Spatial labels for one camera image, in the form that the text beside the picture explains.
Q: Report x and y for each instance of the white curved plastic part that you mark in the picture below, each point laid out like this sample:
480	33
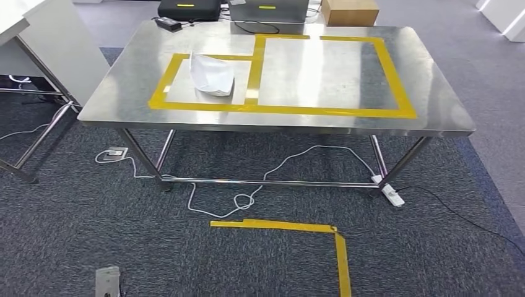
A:
211	76

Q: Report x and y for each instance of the steel workbench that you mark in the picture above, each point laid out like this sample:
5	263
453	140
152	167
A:
328	74

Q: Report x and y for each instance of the grey laptop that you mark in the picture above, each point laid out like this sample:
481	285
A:
266	12

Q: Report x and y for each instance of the white power strip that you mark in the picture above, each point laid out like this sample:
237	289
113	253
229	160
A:
393	196

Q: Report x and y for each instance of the yellow floor tape strip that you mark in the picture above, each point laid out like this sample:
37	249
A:
342	266

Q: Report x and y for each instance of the floor socket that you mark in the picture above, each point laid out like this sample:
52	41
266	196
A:
115	153

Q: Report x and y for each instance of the black power adapter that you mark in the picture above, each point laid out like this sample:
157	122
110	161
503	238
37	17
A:
168	24

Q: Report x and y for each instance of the black carrying case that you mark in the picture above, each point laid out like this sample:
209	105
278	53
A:
188	10

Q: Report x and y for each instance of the brown cardboard box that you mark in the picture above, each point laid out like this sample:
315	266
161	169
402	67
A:
348	12

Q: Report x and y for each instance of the white steel table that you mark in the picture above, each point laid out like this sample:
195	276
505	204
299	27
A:
61	49

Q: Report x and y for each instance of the white cabinet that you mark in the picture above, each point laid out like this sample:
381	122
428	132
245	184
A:
504	16

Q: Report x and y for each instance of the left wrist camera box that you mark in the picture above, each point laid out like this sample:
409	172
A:
107	280

